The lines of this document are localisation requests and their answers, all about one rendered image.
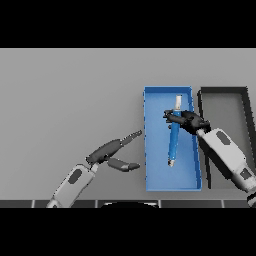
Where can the dark grey bin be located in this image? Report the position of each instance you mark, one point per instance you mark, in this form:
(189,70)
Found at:
(224,110)

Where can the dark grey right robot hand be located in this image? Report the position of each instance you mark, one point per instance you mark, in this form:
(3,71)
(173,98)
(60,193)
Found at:
(188,121)

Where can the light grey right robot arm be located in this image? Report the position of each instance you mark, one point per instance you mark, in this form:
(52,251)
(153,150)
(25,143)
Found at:
(227,157)

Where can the blue bin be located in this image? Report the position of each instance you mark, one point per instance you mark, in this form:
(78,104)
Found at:
(156,156)

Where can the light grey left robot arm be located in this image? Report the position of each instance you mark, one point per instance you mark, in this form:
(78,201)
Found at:
(70,183)

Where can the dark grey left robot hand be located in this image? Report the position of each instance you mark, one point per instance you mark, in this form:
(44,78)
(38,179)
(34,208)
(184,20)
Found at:
(106,149)

